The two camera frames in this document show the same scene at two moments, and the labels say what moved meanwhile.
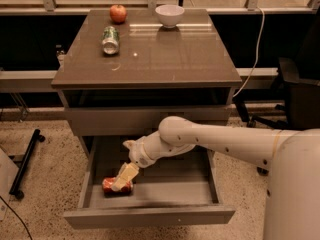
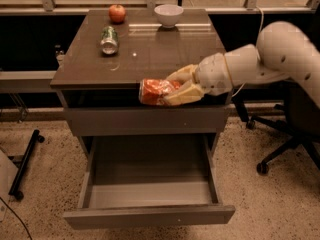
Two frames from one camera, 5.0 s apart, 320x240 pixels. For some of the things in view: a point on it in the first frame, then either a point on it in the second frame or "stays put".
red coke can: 110,192 → 155,92
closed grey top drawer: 135,121 stays put
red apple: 118,14 stays put
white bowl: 169,15 stays put
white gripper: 137,154 → 212,74
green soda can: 110,40 stays put
